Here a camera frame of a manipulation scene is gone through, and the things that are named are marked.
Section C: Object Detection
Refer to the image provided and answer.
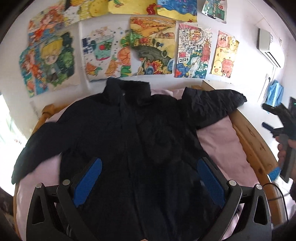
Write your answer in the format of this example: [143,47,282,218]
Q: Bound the black padded jacket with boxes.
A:
[11,77,247,241]

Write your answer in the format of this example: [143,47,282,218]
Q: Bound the person right hand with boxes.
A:
[276,143,296,195]

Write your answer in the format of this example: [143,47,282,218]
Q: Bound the blue hanging cloth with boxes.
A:
[265,80,284,107]

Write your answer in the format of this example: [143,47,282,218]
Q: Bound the pink bed sheet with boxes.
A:
[16,87,260,241]

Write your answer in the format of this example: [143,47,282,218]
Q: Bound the white air conditioner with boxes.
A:
[257,29,285,68]

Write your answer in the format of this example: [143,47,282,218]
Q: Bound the pink pigs chicks drawing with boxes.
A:
[211,31,239,78]

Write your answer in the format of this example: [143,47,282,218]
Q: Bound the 2024 dragon city drawing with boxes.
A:
[174,22,212,79]

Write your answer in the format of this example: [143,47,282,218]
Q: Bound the green figure drawing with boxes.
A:
[202,0,227,24]

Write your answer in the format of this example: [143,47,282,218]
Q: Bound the blond anime character drawing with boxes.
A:
[19,31,80,98]

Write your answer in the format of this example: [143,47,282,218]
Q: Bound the blue sea jellyfish drawing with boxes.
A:
[157,0,197,23]

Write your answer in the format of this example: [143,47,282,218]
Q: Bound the landscape dragon drawing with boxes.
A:
[130,16,177,75]

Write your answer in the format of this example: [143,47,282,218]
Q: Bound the fruit juice drawing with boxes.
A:
[82,26,132,82]

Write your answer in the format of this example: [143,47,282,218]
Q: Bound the yellow red top drawing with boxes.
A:
[108,0,157,15]

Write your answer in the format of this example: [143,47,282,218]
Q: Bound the orange hair girl drawing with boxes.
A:
[28,1,65,46]

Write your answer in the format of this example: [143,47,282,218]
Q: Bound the yellow lemon drawing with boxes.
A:
[64,0,108,26]

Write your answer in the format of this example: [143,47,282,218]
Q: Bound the wooden bed frame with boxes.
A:
[12,79,284,227]

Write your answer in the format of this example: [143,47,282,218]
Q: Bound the black cable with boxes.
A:
[262,182,290,223]

